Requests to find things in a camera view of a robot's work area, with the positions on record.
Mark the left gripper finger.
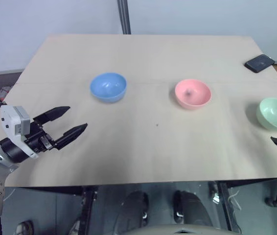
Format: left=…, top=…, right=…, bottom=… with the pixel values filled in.
left=53, top=122, right=89, bottom=151
left=33, top=106, right=71, bottom=126

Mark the grey robot torso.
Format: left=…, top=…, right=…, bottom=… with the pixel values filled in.
left=125, top=223, right=229, bottom=235

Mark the black table leg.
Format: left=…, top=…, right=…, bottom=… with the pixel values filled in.
left=79, top=187, right=98, bottom=235

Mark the black flat rectangular device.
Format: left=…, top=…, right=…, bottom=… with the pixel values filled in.
left=244, top=54, right=276, bottom=73

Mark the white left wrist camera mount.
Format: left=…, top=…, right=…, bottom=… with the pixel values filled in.
left=0, top=105, right=39, bottom=160

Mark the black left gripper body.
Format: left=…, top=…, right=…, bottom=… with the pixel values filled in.
left=24, top=119, right=59, bottom=155

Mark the dark rounded shape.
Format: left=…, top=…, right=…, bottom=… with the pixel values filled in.
left=118, top=190, right=150, bottom=232

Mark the grey shoe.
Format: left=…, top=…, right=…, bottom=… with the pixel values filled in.
left=15, top=220, right=34, bottom=235

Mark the dark vertical post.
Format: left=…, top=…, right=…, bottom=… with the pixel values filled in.
left=116, top=0, right=132, bottom=35

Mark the red bowl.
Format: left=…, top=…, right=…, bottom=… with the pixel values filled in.
left=174, top=78, right=212, bottom=110

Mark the blue bowl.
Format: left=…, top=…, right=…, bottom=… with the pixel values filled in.
left=90, top=72, right=127, bottom=104

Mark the white cable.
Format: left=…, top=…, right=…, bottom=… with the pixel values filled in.
left=227, top=188, right=242, bottom=211

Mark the green bowl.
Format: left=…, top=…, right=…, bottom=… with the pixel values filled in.
left=255, top=97, right=277, bottom=131

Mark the black table frame bar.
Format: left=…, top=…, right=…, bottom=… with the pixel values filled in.
left=208, top=181, right=241, bottom=233

